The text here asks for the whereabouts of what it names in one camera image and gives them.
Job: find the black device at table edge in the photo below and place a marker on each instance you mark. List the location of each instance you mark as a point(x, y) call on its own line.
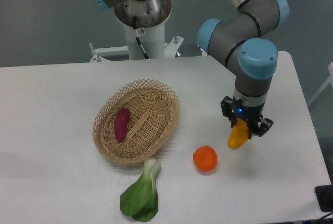
point(324, 197)

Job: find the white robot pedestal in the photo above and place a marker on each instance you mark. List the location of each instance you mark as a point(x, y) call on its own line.
point(144, 28)

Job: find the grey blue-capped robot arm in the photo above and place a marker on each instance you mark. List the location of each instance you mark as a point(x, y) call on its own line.
point(237, 44)

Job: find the yellow mango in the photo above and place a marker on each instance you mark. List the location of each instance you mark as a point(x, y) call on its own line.
point(239, 135)

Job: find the orange tangerine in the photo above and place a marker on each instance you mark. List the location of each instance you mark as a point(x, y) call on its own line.
point(205, 158)

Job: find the woven wicker basket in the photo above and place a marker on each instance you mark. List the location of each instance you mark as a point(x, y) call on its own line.
point(154, 112)

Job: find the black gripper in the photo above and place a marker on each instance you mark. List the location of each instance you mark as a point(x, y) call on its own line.
point(234, 109)

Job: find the white frame at right edge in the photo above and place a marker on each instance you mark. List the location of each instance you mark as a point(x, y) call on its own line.
point(322, 91)

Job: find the purple sweet potato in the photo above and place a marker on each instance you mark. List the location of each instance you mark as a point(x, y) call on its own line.
point(120, 124)

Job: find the green bok choy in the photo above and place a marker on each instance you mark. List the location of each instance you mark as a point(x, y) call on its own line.
point(140, 200)

